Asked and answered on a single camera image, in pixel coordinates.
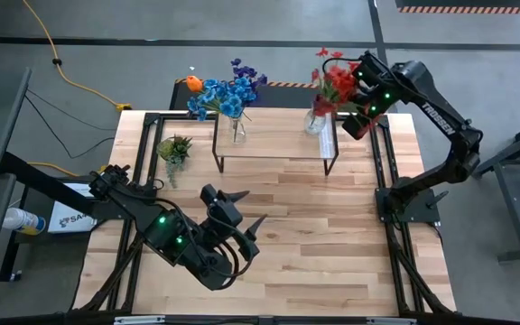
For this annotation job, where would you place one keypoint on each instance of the green artificial succulent plant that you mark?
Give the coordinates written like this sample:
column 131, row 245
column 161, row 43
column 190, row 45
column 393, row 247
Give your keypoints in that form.
column 174, row 149

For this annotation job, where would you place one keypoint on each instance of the wooden shelf with black frame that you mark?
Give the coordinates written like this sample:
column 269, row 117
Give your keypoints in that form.
column 278, row 135

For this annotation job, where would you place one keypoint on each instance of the blue artificial flower bunch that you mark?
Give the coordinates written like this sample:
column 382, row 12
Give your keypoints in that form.
column 228, row 97

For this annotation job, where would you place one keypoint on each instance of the purple artificial flower bunch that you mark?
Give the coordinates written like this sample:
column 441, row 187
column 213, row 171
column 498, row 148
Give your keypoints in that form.
column 246, row 71

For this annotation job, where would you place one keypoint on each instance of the smooth clear glass vase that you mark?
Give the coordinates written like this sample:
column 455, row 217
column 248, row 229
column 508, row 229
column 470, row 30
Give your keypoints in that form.
column 238, row 131

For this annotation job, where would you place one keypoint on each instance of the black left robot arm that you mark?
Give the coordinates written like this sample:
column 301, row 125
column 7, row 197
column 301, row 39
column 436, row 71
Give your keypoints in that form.
column 165, row 230

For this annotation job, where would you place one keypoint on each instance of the grey desk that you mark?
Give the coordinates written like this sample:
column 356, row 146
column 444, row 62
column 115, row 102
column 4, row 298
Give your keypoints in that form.
column 2, row 113

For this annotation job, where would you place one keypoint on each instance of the white printed box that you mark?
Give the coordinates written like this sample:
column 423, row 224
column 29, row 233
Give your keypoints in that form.
column 66, row 219

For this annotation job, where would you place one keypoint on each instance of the cut crystal glass vase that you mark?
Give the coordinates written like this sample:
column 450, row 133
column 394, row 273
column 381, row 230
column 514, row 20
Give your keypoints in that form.
column 314, row 123

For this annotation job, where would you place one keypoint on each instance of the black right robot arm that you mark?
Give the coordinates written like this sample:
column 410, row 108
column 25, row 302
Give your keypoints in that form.
column 445, row 122

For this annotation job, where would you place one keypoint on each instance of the black aluminium rig frame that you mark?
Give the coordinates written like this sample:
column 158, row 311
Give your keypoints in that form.
column 174, row 116

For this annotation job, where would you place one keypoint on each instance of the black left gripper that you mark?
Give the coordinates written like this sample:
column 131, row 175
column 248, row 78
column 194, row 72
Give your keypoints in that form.
column 226, row 214

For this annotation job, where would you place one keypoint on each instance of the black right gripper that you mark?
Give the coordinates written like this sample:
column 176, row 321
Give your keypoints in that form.
column 361, row 124

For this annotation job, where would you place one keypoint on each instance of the silver light strip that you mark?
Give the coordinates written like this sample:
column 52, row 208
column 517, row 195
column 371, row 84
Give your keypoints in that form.
column 140, row 320
column 393, row 321

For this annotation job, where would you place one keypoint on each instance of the black hazard-striped floor mat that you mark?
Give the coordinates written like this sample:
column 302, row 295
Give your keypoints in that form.
column 467, row 3
column 287, row 97

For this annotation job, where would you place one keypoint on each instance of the white spray bottle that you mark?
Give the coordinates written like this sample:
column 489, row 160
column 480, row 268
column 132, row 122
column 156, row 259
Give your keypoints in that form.
column 23, row 220

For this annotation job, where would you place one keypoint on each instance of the dark metal table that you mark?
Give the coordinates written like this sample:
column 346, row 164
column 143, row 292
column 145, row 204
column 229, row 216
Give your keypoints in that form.
column 508, row 203

